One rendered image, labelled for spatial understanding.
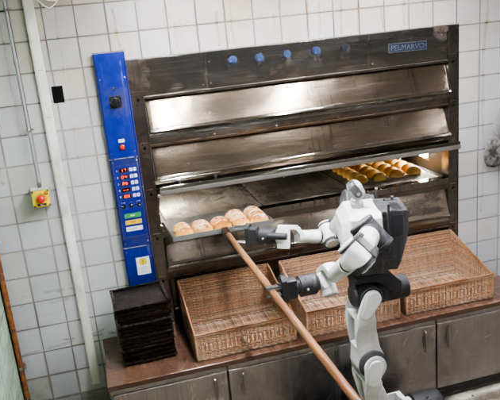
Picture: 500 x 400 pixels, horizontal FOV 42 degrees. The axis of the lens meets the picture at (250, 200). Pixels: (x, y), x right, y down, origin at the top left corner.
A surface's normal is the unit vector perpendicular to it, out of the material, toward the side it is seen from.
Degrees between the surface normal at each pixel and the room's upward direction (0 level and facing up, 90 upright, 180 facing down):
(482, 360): 90
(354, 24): 90
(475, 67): 90
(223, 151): 70
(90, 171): 90
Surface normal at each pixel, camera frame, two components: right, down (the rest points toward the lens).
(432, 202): 0.21, -0.08
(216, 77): 0.26, 0.26
